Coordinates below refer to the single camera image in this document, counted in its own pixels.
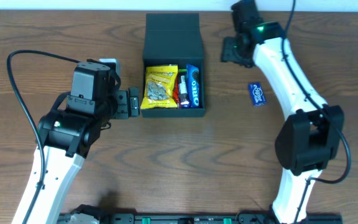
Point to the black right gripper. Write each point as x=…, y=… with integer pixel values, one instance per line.
x=230, y=50

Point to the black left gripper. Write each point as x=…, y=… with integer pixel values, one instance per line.
x=128, y=103

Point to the yellow snack bag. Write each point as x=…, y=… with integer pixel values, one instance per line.
x=159, y=85

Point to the red Hacks candy bag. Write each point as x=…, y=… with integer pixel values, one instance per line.
x=176, y=92

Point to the blue Oreo cookie pack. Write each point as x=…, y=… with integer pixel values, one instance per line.
x=193, y=85

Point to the purple Dairy Milk bar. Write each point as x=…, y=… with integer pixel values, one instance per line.
x=184, y=98

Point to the blue Eclipse mints box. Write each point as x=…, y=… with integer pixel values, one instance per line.
x=257, y=94

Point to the dark green box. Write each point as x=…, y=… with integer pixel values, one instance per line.
x=174, y=38

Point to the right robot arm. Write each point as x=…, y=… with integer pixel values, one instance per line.
x=312, y=129

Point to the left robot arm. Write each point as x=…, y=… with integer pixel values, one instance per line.
x=68, y=130

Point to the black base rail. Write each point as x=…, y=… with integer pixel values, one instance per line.
x=89, y=214

